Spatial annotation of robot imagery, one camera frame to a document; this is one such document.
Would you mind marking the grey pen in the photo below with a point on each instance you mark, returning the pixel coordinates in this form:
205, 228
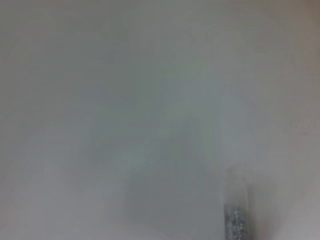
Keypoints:
236, 220

